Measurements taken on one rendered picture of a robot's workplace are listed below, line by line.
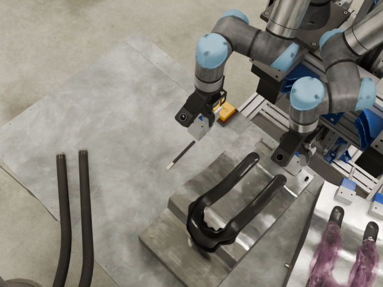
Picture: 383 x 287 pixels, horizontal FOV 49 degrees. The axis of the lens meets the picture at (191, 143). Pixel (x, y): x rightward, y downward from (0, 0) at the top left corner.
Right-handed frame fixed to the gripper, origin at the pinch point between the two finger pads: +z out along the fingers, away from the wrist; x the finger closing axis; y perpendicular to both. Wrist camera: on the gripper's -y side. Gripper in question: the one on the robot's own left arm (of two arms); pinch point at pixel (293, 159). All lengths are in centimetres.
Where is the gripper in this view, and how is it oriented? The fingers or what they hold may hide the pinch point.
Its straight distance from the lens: 131.9
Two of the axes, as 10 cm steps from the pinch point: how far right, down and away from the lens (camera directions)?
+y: 6.8, -6.9, 2.4
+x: -7.1, -5.6, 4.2
